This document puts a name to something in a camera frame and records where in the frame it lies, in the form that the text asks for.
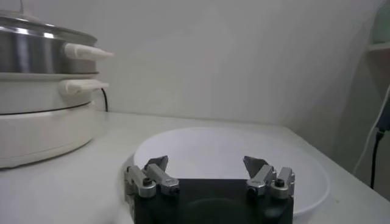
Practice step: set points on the white round plate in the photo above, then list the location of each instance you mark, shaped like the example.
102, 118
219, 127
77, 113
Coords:
213, 146

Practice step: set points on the cream electric cooker base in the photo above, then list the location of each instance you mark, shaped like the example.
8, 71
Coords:
39, 134

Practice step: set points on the stainless steel steamer basket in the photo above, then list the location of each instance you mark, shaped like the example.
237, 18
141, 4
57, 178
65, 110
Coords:
36, 54

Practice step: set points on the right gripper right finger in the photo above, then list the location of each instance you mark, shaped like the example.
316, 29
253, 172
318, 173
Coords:
268, 182

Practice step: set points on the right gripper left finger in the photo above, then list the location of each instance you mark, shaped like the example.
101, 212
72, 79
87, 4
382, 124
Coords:
143, 184

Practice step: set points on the round glass pot lid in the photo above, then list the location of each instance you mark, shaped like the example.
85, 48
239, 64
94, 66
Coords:
36, 22

